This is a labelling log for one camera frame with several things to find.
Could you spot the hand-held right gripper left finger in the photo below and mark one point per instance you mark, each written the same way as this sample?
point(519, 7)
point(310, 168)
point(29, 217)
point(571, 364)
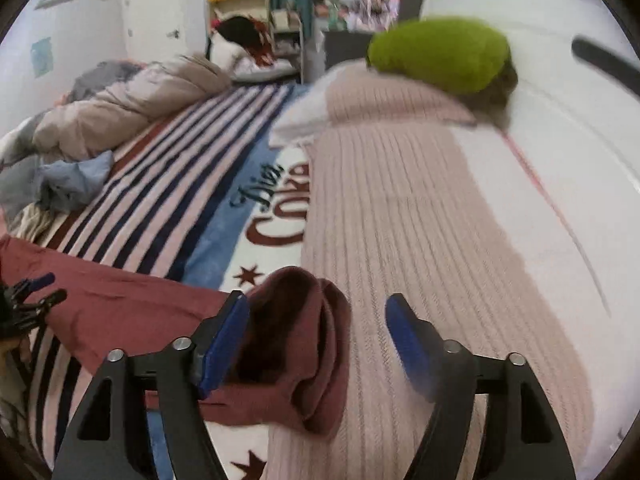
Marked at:
point(226, 340)

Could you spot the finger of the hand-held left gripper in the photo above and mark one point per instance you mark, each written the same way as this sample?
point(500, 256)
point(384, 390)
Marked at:
point(49, 298)
point(41, 279)

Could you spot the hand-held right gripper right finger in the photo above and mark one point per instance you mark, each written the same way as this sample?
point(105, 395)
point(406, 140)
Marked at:
point(404, 337)

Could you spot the dark red pants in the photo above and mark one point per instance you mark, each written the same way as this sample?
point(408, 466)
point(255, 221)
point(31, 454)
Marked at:
point(125, 300)

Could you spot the cream cloth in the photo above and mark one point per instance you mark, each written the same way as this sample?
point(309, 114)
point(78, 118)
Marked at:
point(35, 222)

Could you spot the blue-grey cloth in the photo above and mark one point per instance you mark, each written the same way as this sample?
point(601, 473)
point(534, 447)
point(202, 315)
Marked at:
point(75, 177)

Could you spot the pink ribbed knit blanket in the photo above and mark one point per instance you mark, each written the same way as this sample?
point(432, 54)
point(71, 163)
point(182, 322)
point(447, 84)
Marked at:
point(400, 210)

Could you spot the striped printed blanket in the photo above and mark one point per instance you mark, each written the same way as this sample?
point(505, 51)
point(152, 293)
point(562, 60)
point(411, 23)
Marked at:
point(175, 185)

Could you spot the beige duvet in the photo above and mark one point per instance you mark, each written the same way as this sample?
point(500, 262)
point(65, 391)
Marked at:
point(130, 95)

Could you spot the white bed sheet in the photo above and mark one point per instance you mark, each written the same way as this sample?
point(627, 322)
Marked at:
point(575, 160)

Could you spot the green pillow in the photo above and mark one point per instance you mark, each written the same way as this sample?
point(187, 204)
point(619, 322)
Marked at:
point(440, 52)

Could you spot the dark cabinet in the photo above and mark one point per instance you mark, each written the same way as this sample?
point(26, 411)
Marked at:
point(347, 47)

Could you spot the black and white bag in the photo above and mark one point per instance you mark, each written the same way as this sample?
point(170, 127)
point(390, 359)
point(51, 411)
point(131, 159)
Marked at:
point(240, 42)

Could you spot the metal rack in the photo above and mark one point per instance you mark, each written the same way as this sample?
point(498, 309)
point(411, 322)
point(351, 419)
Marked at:
point(290, 40)

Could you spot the black bar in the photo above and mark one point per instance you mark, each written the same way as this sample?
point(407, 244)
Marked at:
point(605, 62)

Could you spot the blue wall sticker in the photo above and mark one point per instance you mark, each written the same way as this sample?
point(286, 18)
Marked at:
point(41, 57)

